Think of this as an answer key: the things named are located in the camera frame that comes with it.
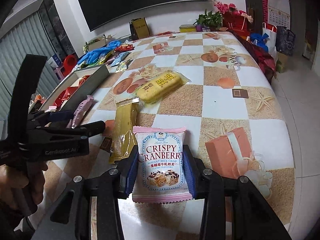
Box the pink plastic stool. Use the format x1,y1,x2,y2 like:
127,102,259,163
54,66,65,81

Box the yellow rice cracker packet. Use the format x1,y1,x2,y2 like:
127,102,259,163
135,70,190,103

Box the red chili snack packet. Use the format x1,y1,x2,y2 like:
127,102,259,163
115,43,134,53

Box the blue white carton box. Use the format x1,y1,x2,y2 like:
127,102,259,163
47,54,62,69

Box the green potted plant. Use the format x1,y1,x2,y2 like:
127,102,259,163
193,10,223,30

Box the pink artificial flowers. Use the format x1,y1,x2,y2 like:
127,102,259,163
212,0,253,23

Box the red gold-print snack packet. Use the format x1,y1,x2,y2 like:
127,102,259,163
78,75,90,87

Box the dark red cloth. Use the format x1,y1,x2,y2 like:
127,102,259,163
229,30,276,84

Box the shallow grey cardboard tray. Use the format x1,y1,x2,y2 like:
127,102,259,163
40,64,110,112

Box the grey window curtain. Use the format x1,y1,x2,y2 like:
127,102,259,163
0,11,62,120

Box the dark patterned tote bag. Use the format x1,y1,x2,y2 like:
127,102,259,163
276,26,296,56

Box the light blue snack packet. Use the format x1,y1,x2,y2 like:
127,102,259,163
111,51,130,67

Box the blue ribbon gift bag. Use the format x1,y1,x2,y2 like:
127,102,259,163
250,33,269,53

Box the yellow tin box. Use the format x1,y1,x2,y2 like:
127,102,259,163
179,24,197,33

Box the gold wafer stick packet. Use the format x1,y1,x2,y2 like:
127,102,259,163
109,98,140,164

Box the blue rubber gloves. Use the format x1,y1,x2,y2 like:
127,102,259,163
77,40,121,65

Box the pink snack packet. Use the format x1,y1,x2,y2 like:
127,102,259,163
66,95,94,129

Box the crispy cranberry nougat packet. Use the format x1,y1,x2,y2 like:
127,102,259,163
132,126,192,204

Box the black and gold bag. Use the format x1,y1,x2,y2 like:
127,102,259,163
130,18,150,40

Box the person's left hand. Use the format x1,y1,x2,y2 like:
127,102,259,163
1,161,48,209

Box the wall calendar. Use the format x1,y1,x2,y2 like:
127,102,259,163
267,0,291,29

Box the white paper gift bag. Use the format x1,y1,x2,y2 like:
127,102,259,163
263,22,277,55

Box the small colourful candy packet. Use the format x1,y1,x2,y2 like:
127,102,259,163
115,59,132,73

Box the red plastic child chair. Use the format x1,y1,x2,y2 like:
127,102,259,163
61,55,78,77

